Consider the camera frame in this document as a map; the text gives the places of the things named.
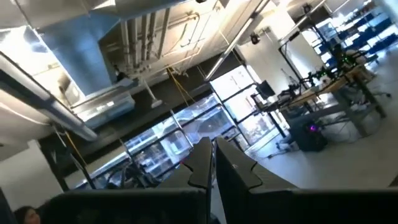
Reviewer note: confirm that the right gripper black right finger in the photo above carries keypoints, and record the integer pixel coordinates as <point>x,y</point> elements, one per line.
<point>280,205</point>

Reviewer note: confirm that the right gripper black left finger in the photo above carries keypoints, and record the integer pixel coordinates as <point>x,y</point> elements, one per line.
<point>130,207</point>

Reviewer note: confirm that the black robot arm on workbench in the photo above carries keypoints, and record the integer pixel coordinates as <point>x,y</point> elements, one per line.
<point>343,57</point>

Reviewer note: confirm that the black computer tower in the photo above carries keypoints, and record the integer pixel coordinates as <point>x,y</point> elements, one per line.
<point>309,137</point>

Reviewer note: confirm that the person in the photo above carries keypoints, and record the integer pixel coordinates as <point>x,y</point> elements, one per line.
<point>27,216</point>

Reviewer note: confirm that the grey ceiling ventilation unit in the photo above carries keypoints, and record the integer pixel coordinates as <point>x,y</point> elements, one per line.
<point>105,104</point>

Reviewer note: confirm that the black monitor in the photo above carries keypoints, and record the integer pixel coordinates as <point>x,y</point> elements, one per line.
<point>265,89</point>

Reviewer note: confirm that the wooden workbench with metal legs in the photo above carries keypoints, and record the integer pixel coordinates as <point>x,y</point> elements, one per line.
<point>329,87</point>

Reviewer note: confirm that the long white ceiling light bar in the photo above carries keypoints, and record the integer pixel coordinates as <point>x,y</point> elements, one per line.
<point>231,46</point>

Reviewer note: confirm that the white ceiling pipes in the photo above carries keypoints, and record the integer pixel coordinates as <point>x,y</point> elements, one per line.
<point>136,40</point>

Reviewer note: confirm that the black ceiling spotlight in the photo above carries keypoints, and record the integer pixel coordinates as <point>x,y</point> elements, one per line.
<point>255,38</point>

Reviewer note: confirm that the blue storage shelving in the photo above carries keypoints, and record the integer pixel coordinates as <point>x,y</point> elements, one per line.
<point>370,28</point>

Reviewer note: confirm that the black framed window wall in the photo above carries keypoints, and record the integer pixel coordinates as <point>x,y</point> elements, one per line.
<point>230,105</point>

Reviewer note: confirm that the long white round duct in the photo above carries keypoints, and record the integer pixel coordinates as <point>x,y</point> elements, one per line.
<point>46,102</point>

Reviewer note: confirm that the large grey metal air duct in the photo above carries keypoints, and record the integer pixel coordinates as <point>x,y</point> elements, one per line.
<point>77,53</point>

